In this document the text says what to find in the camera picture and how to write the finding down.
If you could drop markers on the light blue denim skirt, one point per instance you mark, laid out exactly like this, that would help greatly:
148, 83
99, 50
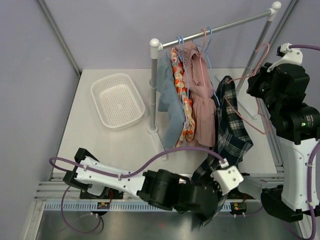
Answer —
169, 102

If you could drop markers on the orange floral skirt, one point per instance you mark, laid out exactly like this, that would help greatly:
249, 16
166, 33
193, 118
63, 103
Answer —
187, 134

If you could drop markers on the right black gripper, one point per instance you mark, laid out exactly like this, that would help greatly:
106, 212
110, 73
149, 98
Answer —
254, 80

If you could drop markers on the white slotted cable duct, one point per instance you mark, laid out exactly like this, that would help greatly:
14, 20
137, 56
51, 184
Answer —
117, 206

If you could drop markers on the dark grey dotted skirt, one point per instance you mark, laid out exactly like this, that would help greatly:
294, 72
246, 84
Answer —
216, 100

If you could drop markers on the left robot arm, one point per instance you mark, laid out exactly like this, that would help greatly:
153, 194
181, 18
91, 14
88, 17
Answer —
162, 189

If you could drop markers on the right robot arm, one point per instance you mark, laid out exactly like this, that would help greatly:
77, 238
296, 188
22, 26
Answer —
298, 131

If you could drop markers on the aluminium mounting rail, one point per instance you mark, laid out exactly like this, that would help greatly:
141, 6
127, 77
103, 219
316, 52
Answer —
54, 188

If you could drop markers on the pink pleated skirt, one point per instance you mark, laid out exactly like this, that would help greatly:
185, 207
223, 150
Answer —
201, 93

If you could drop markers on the white perforated plastic basket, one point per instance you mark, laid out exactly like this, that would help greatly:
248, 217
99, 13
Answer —
117, 101

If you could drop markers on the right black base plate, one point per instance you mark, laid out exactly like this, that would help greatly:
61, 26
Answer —
237, 195

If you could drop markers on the white and silver clothes rack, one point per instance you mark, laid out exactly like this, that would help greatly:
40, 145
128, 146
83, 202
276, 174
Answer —
156, 46

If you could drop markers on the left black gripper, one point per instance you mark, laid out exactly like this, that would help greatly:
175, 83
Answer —
215, 185

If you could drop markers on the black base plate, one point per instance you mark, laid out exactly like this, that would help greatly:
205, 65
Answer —
237, 195
106, 194

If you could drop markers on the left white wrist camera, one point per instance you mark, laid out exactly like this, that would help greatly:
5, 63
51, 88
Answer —
228, 177

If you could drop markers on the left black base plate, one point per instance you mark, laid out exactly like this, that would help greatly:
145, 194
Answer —
106, 194

